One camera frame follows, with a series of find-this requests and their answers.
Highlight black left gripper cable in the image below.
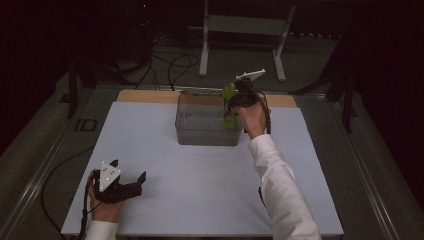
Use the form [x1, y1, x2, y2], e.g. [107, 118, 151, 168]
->
[40, 145, 101, 240]

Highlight grey transparent plastic box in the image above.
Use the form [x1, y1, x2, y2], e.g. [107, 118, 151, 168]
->
[174, 89, 245, 147]

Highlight black floor plate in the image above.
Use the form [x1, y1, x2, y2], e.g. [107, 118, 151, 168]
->
[74, 117, 99, 133]

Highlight person's left hand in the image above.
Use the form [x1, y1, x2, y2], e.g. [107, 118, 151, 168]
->
[86, 170, 127, 224]

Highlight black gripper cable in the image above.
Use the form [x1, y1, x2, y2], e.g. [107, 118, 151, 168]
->
[254, 89, 272, 136]
[40, 145, 101, 240]

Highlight white table mat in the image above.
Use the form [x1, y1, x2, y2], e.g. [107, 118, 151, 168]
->
[60, 100, 345, 238]

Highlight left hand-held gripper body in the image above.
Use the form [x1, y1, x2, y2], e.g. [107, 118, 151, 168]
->
[92, 160, 143, 205]

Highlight person's right hand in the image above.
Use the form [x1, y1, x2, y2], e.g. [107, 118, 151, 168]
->
[233, 98, 273, 140]

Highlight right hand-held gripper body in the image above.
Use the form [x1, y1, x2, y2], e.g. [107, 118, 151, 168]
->
[234, 68, 267, 108]

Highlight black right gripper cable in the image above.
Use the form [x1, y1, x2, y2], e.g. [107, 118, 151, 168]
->
[254, 89, 272, 136]

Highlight black floor cables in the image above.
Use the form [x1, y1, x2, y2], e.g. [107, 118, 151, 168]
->
[133, 31, 201, 92]

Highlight black stand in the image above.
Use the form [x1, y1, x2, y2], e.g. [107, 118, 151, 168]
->
[59, 56, 138, 120]
[289, 19, 359, 134]

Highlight green cartoon phone case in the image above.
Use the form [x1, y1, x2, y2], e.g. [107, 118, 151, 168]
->
[221, 82, 239, 130]

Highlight grey metal stand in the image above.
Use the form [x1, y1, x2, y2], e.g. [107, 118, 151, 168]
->
[198, 0, 298, 83]

